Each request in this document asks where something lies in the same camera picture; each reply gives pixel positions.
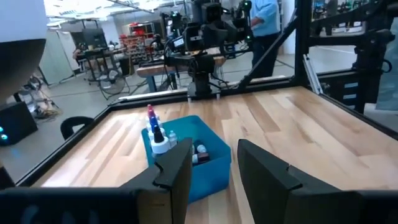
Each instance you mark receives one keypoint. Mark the black aluminium table frame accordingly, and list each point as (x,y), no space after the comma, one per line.
(303,46)

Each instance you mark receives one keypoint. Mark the person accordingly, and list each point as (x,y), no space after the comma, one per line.
(264,18)

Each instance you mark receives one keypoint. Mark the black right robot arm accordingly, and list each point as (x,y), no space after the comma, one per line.
(202,67)

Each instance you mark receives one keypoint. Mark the black background monitor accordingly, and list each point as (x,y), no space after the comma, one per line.
(93,37)

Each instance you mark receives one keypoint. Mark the black hook clamp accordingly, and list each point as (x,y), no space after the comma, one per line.
(76,124)

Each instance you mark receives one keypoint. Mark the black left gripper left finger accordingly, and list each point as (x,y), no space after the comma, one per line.
(177,174)

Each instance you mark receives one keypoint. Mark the white room divider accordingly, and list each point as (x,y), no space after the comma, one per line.
(57,56)

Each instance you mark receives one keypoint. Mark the wooden workbench blue legs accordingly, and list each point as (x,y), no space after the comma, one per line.
(155,70)

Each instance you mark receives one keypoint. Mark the black computer box blue lights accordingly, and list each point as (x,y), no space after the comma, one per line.
(15,123)

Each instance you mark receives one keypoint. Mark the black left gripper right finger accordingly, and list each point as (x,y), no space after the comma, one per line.
(267,193)

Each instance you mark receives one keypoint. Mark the red parts bin shelf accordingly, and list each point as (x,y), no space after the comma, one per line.
(136,40)

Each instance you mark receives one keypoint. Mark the black floor fan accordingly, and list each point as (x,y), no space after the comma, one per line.
(112,84)

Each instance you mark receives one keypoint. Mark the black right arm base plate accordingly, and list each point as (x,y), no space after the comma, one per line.
(202,92)

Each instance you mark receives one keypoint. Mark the small white-capped dropper bottle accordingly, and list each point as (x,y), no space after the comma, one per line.
(201,148)
(172,137)
(200,158)

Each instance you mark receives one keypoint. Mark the black drawer cabinet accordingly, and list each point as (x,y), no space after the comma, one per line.
(348,90)

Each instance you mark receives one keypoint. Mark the teal plastic box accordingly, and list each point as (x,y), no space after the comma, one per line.
(211,177)

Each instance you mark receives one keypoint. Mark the red-capped food coloring bottle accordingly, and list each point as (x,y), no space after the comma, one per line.
(149,107)

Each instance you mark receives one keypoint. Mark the background black robot arm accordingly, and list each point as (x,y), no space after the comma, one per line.
(174,21)
(242,18)

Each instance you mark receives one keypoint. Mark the dark background desk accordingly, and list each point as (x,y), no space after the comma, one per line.
(93,56)

